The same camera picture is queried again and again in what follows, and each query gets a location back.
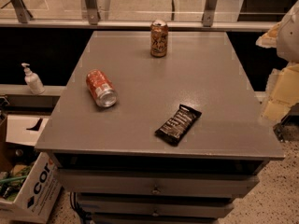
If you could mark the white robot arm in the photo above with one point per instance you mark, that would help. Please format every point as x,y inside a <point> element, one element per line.
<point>288,35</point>

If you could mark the orange soda can lying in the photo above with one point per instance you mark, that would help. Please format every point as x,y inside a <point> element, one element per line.
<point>101,88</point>

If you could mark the upright orange patterned can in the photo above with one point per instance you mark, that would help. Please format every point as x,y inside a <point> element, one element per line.
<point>158,38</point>

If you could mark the black snack bar wrapper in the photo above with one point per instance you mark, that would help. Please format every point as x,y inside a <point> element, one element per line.
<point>174,129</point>

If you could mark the grey drawer cabinet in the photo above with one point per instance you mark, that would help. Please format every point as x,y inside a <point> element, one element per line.
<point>200,71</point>

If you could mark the upper cabinet drawer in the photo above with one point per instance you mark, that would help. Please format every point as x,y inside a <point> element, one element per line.
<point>157,184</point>

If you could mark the cabinet drawer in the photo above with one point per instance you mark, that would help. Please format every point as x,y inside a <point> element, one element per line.
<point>157,184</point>
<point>155,206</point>

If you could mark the white pump soap bottle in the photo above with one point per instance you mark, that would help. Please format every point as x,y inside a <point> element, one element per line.
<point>32,80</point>

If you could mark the lower cabinet drawer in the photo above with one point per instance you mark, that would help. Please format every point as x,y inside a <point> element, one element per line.
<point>155,206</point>

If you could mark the white cardboard box with print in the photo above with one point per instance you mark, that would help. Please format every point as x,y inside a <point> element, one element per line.
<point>29,189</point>

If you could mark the metal railing frame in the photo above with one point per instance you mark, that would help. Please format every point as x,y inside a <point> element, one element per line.
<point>180,15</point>

